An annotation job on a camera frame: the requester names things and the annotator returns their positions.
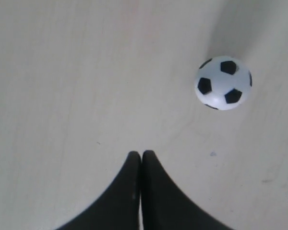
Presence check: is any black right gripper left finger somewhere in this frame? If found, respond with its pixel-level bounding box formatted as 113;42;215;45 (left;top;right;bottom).
59;151;141;230

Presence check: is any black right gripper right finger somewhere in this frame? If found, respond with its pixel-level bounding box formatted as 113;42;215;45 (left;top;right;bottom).
141;150;230;230

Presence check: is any black and white soccer ball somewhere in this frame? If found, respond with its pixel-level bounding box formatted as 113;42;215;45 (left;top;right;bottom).
194;56;252;111

